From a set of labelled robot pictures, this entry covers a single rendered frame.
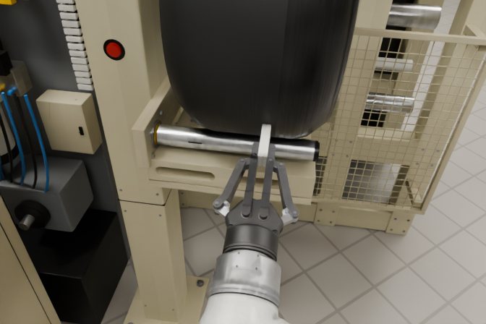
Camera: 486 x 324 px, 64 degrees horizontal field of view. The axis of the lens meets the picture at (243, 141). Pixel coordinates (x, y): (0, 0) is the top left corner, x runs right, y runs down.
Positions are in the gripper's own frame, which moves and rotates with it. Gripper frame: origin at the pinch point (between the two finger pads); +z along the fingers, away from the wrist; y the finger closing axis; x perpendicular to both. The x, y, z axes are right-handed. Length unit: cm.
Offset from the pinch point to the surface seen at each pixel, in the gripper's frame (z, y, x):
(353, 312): 7, -37, 105
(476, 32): 65, -57, 18
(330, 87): 4.4, -9.4, -10.1
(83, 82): 18.0, 41.8, 7.1
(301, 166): 7.7, -7.8, 15.7
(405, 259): 34, -62, 112
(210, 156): 7.7, 11.8, 15.7
